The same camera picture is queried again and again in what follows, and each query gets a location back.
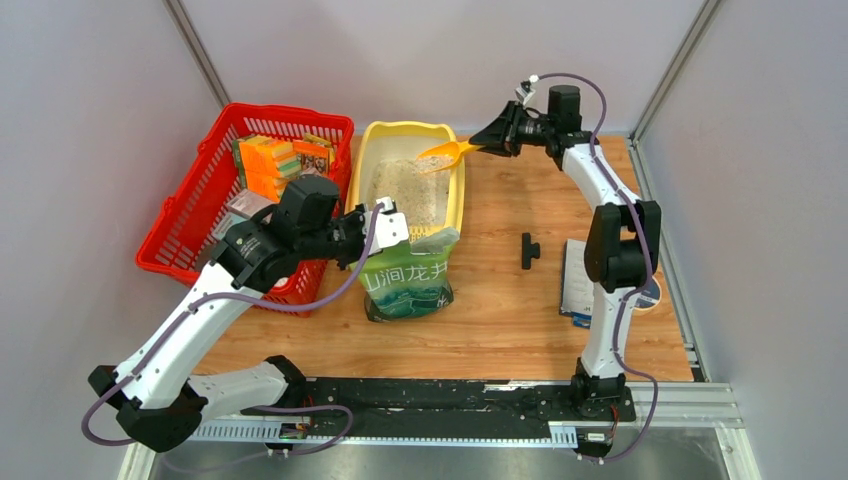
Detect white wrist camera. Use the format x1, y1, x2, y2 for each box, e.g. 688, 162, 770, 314
364, 196, 410, 257
515, 75, 539, 107

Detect yellow litter box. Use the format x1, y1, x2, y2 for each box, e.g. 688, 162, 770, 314
345, 121, 465, 241

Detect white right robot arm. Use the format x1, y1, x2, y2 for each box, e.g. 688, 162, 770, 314
470, 81, 662, 419

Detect masking tape roll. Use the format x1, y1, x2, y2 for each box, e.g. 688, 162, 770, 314
634, 275, 662, 312

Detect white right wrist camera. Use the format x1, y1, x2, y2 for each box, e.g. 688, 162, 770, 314
515, 75, 539, 107

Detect orange sponge pack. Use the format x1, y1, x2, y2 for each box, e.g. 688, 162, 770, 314
233, 135, 302, 202

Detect yellow litter scoop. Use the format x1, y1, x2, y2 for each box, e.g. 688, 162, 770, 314
416, 141, 482, 174

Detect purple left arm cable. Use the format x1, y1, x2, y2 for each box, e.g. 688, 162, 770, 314
80, 202, 386, 448

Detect green cat litter bag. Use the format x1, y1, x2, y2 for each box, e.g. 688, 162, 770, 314
358, 227, 460, 323

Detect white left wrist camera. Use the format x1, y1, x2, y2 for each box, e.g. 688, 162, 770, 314
364, 196, 410, 257

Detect black bag sealing clip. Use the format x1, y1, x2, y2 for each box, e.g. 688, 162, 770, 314
521, 232, 541, 270

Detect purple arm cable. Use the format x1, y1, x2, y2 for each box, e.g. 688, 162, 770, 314
536, 72, 660, 464
80, 202, 386, 448

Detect orange patterned snack box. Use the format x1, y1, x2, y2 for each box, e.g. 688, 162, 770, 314
292, 135, 336, 176

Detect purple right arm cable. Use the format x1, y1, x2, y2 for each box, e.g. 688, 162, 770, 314
536, 72, 660, 464

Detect pink teal small box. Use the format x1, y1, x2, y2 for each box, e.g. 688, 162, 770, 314
211, 190, 275, 241

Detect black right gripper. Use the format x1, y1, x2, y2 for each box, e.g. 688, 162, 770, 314
469, 101, 555, 157

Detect red plastic basket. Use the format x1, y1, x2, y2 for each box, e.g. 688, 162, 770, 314
136, 103, 354, 286

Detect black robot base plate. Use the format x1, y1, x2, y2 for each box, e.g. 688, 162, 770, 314
291, 377, 636, 440

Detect blue razor package box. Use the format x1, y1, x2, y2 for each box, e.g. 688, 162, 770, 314
559, 239, 594, 329

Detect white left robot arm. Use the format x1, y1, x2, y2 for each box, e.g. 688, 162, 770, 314
88, 175, 395, 452

